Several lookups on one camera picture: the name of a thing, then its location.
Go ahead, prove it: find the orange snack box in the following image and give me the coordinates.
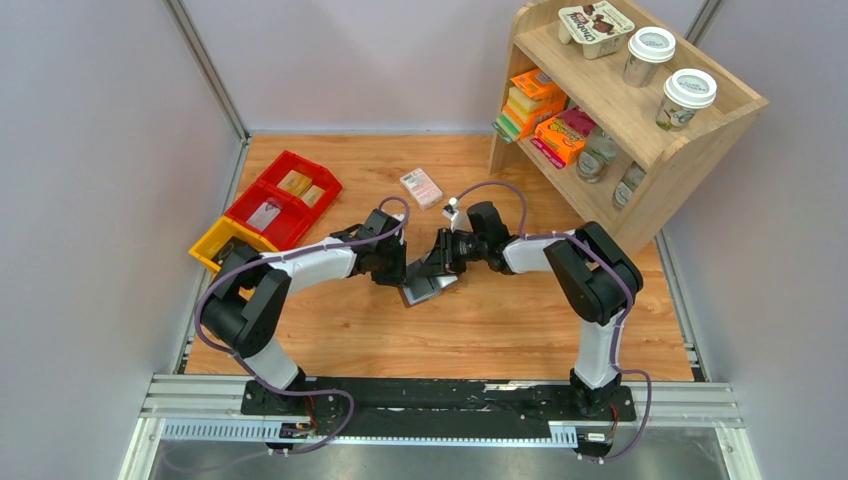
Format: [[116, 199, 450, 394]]
[[531, 107, 597, 169]]

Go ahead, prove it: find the wooden shelf unit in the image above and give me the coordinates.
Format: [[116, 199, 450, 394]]
[[489, 1, 769, 255]]

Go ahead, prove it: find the playing card box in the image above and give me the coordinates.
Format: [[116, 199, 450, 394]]
[[400, 168, 443, 210]]

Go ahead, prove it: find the red plastic bin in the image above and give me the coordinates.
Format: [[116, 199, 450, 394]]
[[257, 150, 342, 219], [225, 182, 314, 250]]

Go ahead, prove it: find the stacked sponge pack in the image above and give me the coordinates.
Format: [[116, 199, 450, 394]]
[[493, 68, 568, 144]]

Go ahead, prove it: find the near paper coffee cup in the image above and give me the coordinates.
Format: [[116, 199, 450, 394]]
[[655, 68, 718, 131]]

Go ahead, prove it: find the yellow plastic bin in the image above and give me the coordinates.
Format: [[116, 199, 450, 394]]
[[188, 216, 277, 273]]

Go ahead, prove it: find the left glass jar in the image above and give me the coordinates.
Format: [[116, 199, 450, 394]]
[[577, 126, 620, 183]]

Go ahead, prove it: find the right glass jar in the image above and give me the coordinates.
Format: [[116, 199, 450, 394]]
[[612, 162, 646, 210]]

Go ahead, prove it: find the far paper coffee cup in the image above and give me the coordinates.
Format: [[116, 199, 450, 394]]
[[622, 26, 677, 88]]

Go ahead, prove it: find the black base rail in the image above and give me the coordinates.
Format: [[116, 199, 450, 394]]
[[240, 377, 636, 440]]

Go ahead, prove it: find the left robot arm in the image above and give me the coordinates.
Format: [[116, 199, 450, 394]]
[[194, 209, 406, 415]]

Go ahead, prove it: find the brown leather card holder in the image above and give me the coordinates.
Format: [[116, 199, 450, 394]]
[[399, 259, 459, 308]]

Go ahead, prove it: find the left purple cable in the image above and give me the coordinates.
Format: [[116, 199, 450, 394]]
[[193, 195, 412, 458]]

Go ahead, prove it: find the chocolate pudding pack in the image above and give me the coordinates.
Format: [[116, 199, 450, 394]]
[[558, 1, 635, 60]]

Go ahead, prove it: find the purple cable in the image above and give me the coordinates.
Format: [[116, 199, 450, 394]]
[[193, 195, 412, 458], [453, 180, 654, 464]]

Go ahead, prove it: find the paper coffee cup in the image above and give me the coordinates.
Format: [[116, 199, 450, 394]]
[[655, 68, 718, 131], [622, 26, 677, 88]]

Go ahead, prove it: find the far red plastic bin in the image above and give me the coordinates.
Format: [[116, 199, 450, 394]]
[[257, 150, 342, 219]]

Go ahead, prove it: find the near red plastic bin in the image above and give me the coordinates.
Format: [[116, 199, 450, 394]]
[[225, 182, 314, 250]]

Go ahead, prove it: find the glass jar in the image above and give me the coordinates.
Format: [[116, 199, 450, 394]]
[[612, 162, 646, 210], [577, 126, 620, 183]]

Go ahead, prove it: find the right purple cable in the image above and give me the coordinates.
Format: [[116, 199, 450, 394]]
[[453, 180, 654, 464]]

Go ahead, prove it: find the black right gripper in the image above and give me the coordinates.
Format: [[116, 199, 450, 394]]
[[416, 228, 487, 279]]

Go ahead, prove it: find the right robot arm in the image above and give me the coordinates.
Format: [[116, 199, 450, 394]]
[[401, 201, 644, 419]]

